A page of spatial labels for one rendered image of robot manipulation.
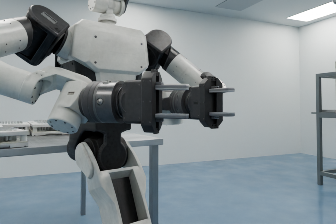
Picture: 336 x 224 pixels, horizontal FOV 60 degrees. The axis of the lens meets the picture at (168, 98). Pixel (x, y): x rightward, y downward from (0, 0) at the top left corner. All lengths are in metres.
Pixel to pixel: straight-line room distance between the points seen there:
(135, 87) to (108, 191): 0.41
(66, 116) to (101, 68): 0.32
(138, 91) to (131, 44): 0.43
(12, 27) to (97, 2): 0.29
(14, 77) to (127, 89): 0.24
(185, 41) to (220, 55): 0.82
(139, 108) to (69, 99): 0.15
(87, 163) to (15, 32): 0.42
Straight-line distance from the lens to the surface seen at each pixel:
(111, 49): 0.93
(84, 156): 0.97
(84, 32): 0.93
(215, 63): 5.93
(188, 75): 1.09
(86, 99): 0.60
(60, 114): 0.62
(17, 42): 0.86
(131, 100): 0.57
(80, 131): 1.05
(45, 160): 5.00
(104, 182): 0.90
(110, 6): 1.04
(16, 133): 1.43
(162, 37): 1.13
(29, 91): 0.66
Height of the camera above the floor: 1.04
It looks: 2 degrees up
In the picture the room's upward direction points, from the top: straight up
